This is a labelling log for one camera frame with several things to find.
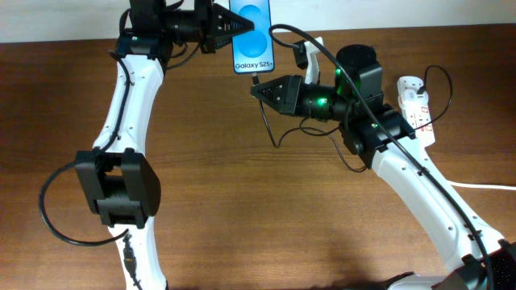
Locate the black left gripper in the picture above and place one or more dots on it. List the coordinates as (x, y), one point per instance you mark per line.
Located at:
(208, 19)

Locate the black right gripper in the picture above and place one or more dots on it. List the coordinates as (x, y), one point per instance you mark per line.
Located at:
(296, 99)

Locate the blue Galaxy smartphone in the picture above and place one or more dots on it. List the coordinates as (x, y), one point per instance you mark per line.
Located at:
(253, 50)

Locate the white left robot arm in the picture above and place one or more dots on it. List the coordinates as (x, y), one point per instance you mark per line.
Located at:
(119, 184)

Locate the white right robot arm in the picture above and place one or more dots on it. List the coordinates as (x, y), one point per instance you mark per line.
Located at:
(475, 255)

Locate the white charger adapter plug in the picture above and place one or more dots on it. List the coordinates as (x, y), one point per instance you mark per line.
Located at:
(409, 89)

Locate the white power strip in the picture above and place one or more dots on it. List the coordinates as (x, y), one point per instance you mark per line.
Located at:
(417, 114)

